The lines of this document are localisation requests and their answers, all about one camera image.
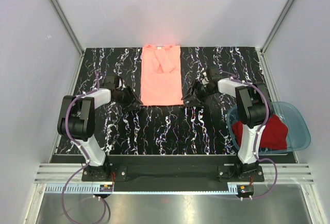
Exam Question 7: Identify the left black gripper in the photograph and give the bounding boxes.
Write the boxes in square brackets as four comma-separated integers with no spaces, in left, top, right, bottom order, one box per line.
[114,85,142,112]

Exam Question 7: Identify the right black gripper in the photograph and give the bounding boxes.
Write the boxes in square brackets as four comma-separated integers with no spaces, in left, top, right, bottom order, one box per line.
[181,79,216,108]

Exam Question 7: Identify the pink t shirt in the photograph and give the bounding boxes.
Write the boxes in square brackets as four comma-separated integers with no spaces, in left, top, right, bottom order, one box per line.
[141,45,183,106]

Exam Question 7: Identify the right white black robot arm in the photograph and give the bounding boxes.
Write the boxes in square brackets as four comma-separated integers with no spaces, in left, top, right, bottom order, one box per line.
[182,76,273,181]

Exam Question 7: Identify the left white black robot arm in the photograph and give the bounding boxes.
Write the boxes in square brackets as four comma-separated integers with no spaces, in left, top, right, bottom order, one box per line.
[57,87,143,181]

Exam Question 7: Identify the black marble pattern mat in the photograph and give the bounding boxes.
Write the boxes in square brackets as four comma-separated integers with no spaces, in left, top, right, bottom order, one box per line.
[74,47,265,156]

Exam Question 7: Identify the red t shirt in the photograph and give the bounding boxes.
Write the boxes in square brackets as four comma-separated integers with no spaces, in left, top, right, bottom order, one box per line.
[231,114,288,150]

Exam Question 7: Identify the left small controller board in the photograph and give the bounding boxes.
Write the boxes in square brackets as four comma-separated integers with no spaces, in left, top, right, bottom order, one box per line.
[100,184,113,192]

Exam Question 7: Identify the small controller board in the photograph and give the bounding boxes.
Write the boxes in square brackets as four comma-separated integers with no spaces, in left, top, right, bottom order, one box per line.
[100,184,113,192]
[238,185,254,195]

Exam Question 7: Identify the blue plastic basket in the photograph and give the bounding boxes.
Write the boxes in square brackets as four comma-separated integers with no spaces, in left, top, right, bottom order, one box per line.
[226,101,312,155]

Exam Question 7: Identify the right small controller board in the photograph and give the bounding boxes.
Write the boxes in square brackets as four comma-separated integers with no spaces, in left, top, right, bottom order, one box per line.
[238,185,254,195]

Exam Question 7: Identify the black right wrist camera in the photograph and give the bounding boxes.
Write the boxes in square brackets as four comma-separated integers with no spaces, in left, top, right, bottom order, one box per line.
[201,67,223,84]

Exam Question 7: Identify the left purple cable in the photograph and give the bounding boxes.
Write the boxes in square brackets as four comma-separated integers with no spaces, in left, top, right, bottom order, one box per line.
[61,70,112,223]

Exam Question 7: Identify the purple cable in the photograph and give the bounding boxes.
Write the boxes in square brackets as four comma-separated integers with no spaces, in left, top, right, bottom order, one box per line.
[61,70,112,223]
[221,71,278,201]

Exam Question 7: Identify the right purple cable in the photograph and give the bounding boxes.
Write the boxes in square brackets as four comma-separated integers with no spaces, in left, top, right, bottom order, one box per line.
[221,71,278,201]

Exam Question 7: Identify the right aluminium frame post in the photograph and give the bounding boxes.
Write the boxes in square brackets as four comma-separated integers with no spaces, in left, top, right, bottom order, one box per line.
[260,0,310,54]

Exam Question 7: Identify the aluminium frame post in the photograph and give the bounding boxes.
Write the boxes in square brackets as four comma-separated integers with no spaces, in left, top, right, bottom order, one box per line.
[260,0,310,54]
[36,0,86,55]

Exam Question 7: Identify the white slotted cable duct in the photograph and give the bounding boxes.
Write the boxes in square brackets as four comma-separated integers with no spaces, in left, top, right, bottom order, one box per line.
[45,184,255,195]

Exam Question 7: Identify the left aluminium frame post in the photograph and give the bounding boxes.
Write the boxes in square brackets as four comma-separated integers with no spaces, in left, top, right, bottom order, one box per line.
[36,0,86,55]

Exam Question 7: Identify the aluminium rail profile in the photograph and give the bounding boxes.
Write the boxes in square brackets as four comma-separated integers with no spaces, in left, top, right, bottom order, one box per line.
[34,163,314,185]

